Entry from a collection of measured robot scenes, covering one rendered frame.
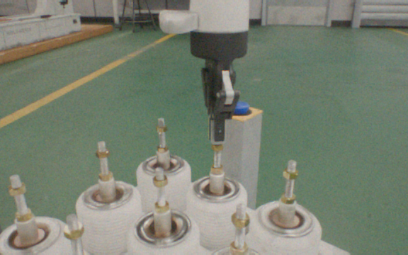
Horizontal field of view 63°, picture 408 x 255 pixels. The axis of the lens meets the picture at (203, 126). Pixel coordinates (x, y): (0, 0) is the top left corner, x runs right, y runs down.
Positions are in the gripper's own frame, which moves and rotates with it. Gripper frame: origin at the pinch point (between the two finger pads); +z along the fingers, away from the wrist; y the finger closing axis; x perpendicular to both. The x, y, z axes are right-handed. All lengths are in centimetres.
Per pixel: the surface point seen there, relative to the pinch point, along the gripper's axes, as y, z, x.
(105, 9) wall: 546, 16, 52
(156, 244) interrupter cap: -10.8, 9.8, 10.0
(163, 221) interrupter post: -8.7, 8.3, 9.0
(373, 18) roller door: 394, 23, -322
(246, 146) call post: 12.6, 9.8, -9.0
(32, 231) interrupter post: -6.7, 8.9, 25.0
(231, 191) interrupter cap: -1.6, 9.9, -2.0
